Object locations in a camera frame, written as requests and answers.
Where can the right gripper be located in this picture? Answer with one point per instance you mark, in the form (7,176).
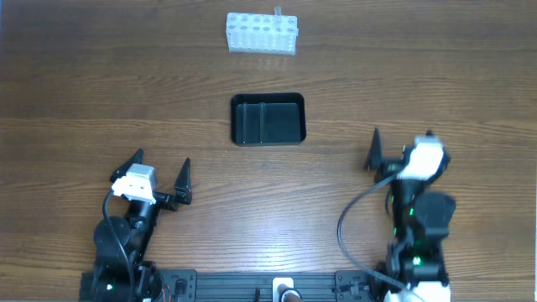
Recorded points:
(390,168)

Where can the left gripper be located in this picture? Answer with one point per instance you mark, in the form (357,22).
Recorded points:
(168,201)

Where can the black tray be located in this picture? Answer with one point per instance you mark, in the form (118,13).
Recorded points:
(285,123)

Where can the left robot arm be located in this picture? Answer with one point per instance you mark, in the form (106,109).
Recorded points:
(121,243)

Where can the mounting rail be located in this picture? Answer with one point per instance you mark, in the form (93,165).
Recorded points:
(235,286)

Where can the white test tube rack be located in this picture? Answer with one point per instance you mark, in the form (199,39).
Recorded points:
(262,40)

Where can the clear test tube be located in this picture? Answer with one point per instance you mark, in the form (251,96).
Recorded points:
(262,121)
(244,123)
(277,11)

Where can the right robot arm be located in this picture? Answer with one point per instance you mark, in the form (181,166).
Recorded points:
(419,235)

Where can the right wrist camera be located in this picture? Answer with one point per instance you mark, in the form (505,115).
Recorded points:
(421,157)

